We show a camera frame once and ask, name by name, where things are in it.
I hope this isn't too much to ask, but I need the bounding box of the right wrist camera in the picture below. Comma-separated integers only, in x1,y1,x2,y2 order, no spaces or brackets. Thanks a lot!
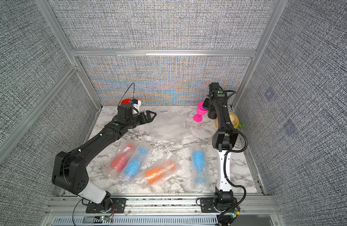
209,82,221,92

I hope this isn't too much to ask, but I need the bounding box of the pink plastic wine glass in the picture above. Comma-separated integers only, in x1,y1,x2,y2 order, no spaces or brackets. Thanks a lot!
193,102,207,122

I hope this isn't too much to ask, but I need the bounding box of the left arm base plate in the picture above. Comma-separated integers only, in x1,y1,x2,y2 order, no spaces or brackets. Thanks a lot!
86,198,127,214

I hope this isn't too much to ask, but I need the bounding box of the black mug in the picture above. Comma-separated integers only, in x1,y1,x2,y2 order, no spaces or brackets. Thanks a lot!
208,110,217,120

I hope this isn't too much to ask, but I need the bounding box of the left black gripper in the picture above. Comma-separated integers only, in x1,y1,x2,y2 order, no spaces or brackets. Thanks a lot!
126,110,156,130

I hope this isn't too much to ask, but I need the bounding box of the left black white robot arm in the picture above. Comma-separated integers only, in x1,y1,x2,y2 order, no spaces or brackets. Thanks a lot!
52,110,157,211

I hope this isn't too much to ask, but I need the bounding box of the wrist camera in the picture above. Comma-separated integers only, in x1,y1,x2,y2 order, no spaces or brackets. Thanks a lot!
117,99,141,118
209,82,221,92

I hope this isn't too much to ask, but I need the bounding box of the wrapped blue wine glass right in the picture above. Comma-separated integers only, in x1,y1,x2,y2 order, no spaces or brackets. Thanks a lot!
191,148,209,191

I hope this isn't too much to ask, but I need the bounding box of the red plastic wine glass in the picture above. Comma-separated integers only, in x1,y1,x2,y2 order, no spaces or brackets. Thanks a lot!
121,98,133,105

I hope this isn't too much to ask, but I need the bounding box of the wrapped blue wine glass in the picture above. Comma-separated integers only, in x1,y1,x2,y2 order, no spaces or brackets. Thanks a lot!
191,148,209,191
119,147,149,182

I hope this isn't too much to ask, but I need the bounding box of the wrapped red wine glass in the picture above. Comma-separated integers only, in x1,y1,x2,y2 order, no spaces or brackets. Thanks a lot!
108,143,136,178

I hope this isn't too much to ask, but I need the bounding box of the aluminium front rail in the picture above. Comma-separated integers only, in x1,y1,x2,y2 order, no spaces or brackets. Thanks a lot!
45,194,281,216

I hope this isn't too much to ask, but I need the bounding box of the yellow bowl with buns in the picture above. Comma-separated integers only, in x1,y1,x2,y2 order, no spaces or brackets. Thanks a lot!
215,112,242,129

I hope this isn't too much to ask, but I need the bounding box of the clear bubble wrap sheet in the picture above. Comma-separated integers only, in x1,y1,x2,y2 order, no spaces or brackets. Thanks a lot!
145,113,189,141

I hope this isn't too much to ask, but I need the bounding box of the wrapped blue wine glass left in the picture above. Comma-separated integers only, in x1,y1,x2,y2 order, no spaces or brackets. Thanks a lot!
119,147,149,182

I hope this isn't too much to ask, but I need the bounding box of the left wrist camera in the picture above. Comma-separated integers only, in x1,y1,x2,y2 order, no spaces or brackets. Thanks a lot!
117,99,141,118

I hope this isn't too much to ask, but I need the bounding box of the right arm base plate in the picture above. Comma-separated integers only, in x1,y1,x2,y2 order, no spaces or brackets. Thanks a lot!
197,197,236,213

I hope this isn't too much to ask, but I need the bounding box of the wrapped orange wine glass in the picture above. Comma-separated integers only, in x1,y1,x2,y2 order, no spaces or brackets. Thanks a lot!
140,159,178,186

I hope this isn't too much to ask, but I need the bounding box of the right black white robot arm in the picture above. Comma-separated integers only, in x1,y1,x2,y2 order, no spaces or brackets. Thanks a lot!
203,84,237,211

